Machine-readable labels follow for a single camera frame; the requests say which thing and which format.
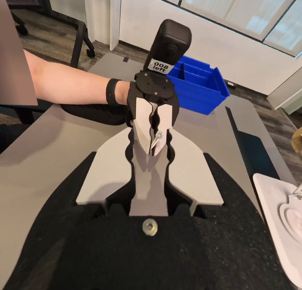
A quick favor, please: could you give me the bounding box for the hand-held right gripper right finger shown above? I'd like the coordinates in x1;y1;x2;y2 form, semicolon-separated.
165;128;224;216

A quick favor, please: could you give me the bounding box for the silver bolt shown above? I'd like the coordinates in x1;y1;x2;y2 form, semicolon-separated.
151;131;165;151

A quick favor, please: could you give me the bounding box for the blue plastic bin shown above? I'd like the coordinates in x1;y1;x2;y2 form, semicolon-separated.
166;56;231;115

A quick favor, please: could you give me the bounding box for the person's left forearm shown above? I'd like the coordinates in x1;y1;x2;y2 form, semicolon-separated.
24;49;111;106

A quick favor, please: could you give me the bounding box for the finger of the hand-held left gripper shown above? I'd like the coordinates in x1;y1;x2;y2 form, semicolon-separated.
133;97;156;155
151;104;173;156

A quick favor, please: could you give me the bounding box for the person's left hand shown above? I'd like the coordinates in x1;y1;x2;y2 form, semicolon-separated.
117;81;131;105

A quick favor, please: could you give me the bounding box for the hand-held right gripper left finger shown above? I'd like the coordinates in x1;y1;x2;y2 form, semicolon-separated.
75;127;137;206

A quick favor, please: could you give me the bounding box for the black wristband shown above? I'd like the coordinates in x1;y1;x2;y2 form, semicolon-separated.
106;78;123;106

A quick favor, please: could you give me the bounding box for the wooden board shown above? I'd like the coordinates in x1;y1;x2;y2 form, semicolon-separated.
291;127;302;154

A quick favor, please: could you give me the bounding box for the large grid window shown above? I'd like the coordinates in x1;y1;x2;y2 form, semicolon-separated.
136;0;302;58

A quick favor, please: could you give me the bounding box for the black rolling cart frame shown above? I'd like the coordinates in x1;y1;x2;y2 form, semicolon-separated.
9;0;96;69

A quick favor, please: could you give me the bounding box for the white stand base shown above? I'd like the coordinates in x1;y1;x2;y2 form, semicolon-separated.
253;173;302;287

